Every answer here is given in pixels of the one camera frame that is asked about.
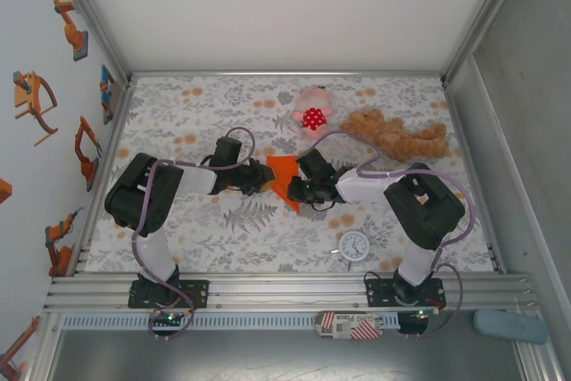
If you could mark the orange cloth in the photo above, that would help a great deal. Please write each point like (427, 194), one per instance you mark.
(281, 171)

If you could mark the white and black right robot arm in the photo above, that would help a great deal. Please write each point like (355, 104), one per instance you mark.
(424, 207)

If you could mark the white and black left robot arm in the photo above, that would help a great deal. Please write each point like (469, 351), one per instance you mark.
(143, 193)

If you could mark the small white clock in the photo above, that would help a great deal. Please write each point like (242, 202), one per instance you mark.
(353, 245)

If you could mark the floral patterned tablecloth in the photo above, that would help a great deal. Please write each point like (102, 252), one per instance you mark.
(201, 238)

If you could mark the pink plush doll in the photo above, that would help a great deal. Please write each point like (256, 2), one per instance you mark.
(314, 109)

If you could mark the brown teddy bear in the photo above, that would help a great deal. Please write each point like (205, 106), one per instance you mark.
(397, 133)

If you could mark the red white striped label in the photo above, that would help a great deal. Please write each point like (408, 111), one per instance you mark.
(350, 325)

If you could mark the small circuit board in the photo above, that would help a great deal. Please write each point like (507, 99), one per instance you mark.
(426, 313)
(168, 318)

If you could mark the blue and orange sticker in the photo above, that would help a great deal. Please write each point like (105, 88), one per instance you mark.
(107, 86)

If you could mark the orange gripper claw sticker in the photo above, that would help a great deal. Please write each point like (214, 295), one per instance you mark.
(27, 95)

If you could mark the blue sponge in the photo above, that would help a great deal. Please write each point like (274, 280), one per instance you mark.
(510, 326)

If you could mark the small orange block sticker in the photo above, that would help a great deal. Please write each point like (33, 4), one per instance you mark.
(4, 191)

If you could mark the aluminium extrusion frame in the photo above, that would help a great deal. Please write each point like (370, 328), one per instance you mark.
(285, 294)

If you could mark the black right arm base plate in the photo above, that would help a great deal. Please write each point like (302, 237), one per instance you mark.
(374, 294)

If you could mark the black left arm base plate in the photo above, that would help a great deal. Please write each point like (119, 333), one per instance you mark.
(201, 294)

